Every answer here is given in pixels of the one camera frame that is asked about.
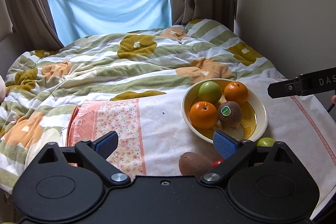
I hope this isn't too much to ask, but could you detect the cream bowl with duck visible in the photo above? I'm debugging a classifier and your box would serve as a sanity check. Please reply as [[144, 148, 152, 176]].
[[181, 80, 268, 144]]

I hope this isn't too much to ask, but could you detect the green apple back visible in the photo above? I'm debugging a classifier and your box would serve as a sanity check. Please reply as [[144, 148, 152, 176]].
[[257, 137, 276, 147]]

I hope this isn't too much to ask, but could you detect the brown left curtain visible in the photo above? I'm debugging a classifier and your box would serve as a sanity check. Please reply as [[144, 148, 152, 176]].
[[5, 0, 63, 51]]

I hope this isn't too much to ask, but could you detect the green apple front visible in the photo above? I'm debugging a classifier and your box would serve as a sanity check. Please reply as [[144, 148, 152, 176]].
[[198, 81, 222, 104]]

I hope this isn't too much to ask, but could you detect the large orange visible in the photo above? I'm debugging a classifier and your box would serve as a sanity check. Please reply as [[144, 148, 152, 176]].
[[189, 101, 218, 129], [224, 82, 249, 105]]

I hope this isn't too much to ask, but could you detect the floral striped duvet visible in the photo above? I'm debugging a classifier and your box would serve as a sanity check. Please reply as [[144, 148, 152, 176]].
[[1, 19, 281, 193]]

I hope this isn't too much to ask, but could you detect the pink plush pillow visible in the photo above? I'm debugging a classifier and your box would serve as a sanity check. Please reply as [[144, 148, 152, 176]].
[[0, 76, 6, 102]]

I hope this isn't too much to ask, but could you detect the light blue window cloth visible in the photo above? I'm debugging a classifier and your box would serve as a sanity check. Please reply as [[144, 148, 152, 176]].
[[48, 0, 171, 46]]

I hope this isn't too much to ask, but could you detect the red cherry tomato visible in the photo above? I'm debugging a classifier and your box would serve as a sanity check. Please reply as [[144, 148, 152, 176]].
[[213, 159, 224, 168]]

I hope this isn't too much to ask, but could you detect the brown kiwi with sticker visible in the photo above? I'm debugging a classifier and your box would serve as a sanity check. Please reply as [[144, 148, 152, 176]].
[[218, 101, 242, 128]]

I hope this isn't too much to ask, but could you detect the brown kiwi plain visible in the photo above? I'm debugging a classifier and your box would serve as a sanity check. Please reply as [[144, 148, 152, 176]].
[[178, 152, 213, 177]]

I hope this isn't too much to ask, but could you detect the green apple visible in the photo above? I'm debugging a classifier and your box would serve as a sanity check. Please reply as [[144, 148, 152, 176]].
[[198, 81, 222, 104], [257, 137, 276, 147]]

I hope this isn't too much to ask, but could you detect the white pink floral cloth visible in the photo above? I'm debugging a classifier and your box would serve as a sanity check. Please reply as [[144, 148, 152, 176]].
[[67, 78, 335, 207]]

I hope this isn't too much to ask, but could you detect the person hand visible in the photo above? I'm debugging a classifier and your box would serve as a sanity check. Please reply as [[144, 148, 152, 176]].
[[331, 95, 336, 105]]

